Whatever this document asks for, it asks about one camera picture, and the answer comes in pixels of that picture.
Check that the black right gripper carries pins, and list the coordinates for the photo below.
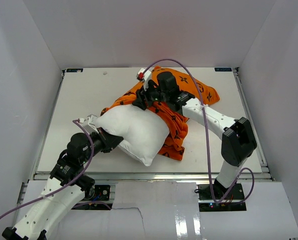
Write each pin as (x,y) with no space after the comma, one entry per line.
(140,101)

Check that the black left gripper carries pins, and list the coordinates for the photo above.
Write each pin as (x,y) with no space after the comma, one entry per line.
(109,141)

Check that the orange patterned pillowcase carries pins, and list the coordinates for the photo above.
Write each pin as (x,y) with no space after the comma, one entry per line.
(177,124)

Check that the white pillow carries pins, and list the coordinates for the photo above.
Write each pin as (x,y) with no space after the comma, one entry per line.
(143,131)

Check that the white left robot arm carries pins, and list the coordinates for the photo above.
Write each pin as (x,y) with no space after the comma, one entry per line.
(66,186)

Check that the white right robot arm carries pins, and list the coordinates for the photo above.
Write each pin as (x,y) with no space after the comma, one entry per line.
(237,137)

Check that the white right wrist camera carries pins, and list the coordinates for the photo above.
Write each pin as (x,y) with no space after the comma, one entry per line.
(144,76)

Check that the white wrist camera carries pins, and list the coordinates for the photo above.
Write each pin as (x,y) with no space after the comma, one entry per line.
(89,123)
(144,76)

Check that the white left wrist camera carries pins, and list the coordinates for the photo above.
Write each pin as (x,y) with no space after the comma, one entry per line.
(89,123)

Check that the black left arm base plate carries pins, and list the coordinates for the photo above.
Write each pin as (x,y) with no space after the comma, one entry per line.
(98,193)

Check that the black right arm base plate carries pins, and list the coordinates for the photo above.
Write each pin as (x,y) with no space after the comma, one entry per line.
(204,192)

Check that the aluminium table frame rail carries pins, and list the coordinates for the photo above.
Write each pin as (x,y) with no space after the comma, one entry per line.
(84,91)

